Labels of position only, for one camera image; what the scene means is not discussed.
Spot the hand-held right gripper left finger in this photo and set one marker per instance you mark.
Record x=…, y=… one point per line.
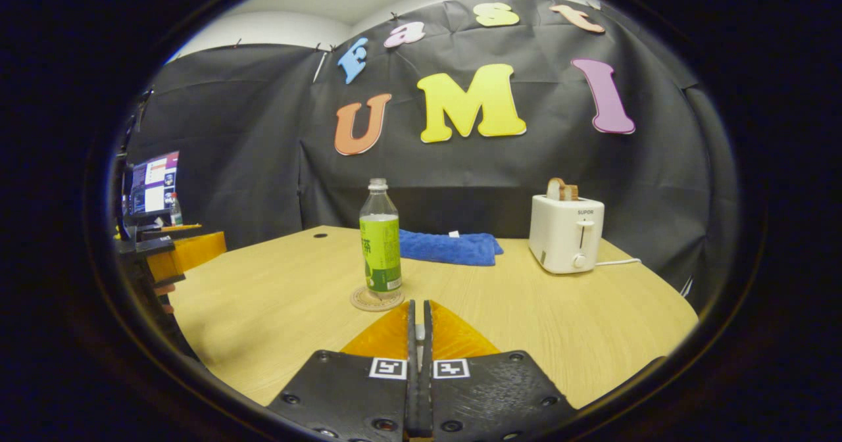
x=375, y=396

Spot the round wooden coaster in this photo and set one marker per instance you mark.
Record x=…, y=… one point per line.
x=368, y=302

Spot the white toaster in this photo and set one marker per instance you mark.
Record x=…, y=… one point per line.
x=562, y=235

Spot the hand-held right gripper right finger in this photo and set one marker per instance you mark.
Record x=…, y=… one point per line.
x=473, y=396

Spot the small clear drink bottle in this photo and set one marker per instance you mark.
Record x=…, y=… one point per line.
x=175, y=210

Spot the blue folded towel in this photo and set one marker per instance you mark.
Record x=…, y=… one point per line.
x=454, y=248

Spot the toast bread slice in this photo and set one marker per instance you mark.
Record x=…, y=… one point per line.
x=560, y=191

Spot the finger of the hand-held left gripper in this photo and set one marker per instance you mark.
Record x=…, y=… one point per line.
x=168, y=229
x=194, y=254

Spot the green label water bottle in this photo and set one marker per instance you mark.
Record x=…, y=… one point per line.
x=380, y=251

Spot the computer monitor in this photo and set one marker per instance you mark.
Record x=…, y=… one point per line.
x=154, y=185

